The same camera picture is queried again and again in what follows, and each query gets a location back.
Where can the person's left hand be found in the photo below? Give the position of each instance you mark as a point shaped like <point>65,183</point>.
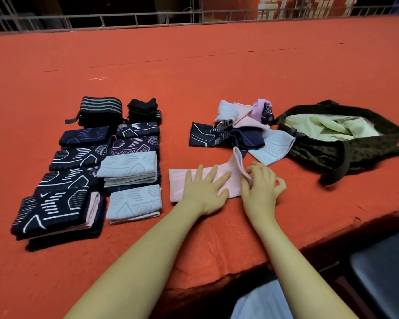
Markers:
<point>205,192</point>

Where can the person's right hand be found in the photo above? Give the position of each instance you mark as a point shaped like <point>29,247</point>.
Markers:
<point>260,196</point>

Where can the single pale pink sock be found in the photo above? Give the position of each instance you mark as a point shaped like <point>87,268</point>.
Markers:
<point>94,209</point>
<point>179,182</point>

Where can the single black white-patterned sock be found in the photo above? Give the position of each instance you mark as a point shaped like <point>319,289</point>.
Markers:
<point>78,158</point>
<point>65,181</point>
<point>209,134</point>

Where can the single black purple-lined sock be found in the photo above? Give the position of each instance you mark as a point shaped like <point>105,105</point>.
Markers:
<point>134,145</point>

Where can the single black grey-striped sock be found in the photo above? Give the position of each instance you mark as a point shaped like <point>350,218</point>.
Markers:
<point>138,129</point>

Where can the single navy purple-cuffed sock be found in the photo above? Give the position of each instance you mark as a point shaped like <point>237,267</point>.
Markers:
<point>66,242</point>

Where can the single black white-lined sock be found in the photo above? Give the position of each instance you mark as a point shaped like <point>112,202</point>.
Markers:
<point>50,212</point>

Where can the person's right forearm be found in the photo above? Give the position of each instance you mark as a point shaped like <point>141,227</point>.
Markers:
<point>302,275</point>

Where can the person's left forearm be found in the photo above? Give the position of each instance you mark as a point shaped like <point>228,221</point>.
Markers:
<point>133,272</point>

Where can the person's pale blue clothing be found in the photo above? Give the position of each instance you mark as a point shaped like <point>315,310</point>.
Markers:
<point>263,302</point>

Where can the single navy striped sock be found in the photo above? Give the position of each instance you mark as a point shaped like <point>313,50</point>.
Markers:
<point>251,137</point>

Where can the heap of dark patterned socks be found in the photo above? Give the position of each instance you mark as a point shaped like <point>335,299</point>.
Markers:
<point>243,109</point>

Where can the dark grey seat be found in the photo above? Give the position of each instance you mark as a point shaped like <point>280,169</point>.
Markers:
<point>386,272</point>

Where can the red banner with white print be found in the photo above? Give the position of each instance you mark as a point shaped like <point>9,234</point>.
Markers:
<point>233,4</point>

